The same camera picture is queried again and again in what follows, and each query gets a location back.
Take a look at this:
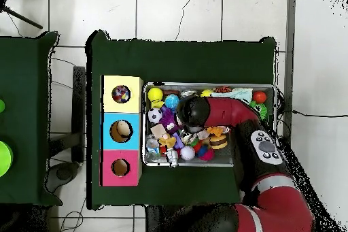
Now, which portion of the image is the brown plush teddy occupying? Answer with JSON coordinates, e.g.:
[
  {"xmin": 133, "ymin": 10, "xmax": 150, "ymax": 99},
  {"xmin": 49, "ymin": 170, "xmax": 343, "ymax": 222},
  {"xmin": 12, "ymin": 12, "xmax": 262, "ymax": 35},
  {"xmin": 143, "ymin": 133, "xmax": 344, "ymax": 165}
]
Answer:
[{"xmin": 158, "ymin": 133, "xmax": 177, "ymax": 150}]

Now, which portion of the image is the mint green cloth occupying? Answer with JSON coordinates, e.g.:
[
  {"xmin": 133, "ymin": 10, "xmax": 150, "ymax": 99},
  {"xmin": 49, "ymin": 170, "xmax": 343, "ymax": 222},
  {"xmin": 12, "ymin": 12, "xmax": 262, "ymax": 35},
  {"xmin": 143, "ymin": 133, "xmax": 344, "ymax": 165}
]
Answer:
[{"xmin": 211, "ymin": 87, "xmax": 254, "ymax": 105}]

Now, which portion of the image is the clear mesh bin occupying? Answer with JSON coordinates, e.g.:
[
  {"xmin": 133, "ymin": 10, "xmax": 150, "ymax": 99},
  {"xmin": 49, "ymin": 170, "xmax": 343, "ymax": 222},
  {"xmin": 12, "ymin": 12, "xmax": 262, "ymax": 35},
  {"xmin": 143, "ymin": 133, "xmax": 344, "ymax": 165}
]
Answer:
[{"xmin": 142, "ymin": 82, "xmax": 277, "ymax": 168}]

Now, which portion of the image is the wooden box with three holes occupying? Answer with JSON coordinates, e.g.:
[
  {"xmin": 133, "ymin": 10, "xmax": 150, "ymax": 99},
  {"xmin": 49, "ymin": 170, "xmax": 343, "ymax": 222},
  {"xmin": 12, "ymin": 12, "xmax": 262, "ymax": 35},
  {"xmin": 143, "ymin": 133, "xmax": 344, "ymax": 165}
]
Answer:
[{"xmin": 101, "ymin": 75, "xmax": 145, "ymax": 188}]

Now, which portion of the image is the small globe ball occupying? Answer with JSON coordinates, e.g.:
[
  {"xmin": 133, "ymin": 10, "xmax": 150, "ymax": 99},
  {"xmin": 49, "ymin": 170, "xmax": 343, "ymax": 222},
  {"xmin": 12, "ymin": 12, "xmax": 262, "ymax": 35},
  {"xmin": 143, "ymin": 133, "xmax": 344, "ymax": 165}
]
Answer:
[{"xmin": 164, "ymin": 94, "xmax": 181, "ymax": 110}]

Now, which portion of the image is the black and white soccer ball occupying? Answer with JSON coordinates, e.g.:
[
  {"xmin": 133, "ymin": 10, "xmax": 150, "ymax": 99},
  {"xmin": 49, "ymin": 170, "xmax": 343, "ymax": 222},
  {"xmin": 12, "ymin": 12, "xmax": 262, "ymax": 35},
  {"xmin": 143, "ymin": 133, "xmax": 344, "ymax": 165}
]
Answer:
[{"xmin": 147, "ymin": 107, "xmax": 164, "ymax": 125}]

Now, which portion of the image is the silver toy robot figure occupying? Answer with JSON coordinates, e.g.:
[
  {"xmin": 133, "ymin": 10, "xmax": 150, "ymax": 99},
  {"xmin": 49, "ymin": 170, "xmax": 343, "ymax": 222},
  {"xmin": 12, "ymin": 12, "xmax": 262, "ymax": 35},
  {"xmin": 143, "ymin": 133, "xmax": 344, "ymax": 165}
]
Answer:
[{"xmin": 165, "ymin": 148, "xmax": 181, "ymax": 169}]

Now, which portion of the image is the orange bumpy toy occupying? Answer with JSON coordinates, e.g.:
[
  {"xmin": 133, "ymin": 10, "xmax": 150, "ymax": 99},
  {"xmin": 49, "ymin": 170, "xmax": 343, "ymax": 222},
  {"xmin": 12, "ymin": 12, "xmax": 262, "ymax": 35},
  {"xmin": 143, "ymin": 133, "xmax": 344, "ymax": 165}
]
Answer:
[{"xmin": 204, "ymin": 125, "xmax": 230, "ymax": 137}]

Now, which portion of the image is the dark green table cloth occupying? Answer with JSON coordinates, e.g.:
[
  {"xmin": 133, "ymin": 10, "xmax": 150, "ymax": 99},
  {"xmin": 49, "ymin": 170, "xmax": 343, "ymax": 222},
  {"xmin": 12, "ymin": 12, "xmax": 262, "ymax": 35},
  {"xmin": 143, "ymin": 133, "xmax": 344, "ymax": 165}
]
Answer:
[{"xmin": 86, "ymin": 29, "xmax": 278, "ymax": 211}]

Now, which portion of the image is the green spiky ball with eyes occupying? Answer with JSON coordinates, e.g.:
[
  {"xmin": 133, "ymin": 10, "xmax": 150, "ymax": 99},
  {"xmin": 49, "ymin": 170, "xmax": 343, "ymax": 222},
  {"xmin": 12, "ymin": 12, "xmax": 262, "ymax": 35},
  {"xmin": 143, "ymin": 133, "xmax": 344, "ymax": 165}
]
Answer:
[{"xmin": 249, "ymin": 100, "xmax": 269, "ymax": 122}]

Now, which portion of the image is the black upright panel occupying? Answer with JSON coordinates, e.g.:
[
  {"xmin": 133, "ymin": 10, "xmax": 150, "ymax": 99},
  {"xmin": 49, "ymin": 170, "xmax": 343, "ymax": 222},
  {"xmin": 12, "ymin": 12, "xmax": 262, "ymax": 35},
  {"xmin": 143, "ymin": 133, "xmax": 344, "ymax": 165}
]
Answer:
[{"xmin": 70, "ymin": 65, "xmax": 87, "ymax": 163}]

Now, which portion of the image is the green cloth side table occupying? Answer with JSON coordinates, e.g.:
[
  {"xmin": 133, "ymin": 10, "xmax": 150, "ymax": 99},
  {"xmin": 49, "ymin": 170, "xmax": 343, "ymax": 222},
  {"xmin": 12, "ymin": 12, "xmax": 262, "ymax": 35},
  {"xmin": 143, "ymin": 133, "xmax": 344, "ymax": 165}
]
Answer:
[{"xmin": 0, "ymin": 31, "xmax": 60, "ymax": 207}]

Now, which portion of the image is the bright green cup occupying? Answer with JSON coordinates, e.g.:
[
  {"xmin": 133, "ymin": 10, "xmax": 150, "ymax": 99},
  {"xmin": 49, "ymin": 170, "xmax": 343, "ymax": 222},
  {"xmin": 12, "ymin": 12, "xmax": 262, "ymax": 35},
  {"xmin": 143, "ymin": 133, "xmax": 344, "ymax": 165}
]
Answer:
[{"xmin": 0, "ymin": 139, "xmax": 14, "ymax": 178}]

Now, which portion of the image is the black tripod leg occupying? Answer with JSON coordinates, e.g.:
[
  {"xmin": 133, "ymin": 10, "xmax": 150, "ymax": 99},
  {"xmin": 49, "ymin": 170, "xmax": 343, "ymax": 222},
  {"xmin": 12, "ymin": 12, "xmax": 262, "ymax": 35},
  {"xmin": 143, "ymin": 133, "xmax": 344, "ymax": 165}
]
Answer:
[{"xmin": 0, "ymin": 0, "xmax": 44, "ymax": 31}]

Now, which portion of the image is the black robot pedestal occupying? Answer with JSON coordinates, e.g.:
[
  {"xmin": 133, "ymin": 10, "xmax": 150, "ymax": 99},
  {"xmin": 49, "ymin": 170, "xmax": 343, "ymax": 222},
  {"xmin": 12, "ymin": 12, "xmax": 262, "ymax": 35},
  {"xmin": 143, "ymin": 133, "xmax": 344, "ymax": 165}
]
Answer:
[{"xmin": 143, "ymin": 204, "xmax": 186, "ymax": 232}]

